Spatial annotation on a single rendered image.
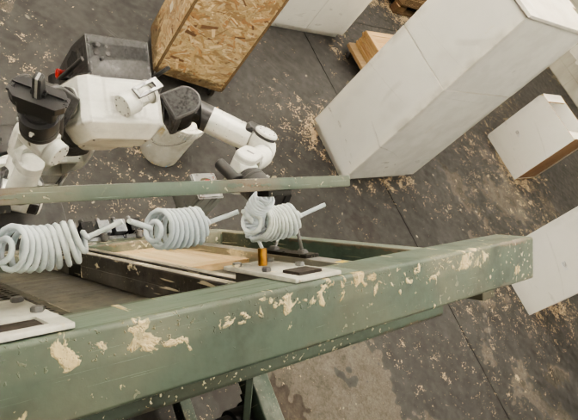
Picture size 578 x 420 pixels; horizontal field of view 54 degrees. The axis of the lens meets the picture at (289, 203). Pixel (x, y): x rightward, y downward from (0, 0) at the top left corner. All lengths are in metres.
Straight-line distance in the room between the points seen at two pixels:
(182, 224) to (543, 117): 5.72
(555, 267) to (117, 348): 4.64
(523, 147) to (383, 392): 3.57
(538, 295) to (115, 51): 4.20
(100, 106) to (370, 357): 2.52
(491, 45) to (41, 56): 2.64
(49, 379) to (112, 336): 0.08
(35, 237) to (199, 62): 3.12
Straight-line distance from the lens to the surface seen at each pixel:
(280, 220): 1.00
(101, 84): 1.76
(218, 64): 3.86
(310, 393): 3.33
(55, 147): 1.48
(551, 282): 5.18
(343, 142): 4.31
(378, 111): 4.11
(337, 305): 0.92
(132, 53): 1.84
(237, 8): 3.58
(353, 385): 3.56
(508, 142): 6.54
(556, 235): 5.10
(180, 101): 1.85
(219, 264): 1.64
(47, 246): 0.80
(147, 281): 1.31
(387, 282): 1.01
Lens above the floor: 2.57
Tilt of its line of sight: 41 degrees down
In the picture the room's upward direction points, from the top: 47 degrees clockwise
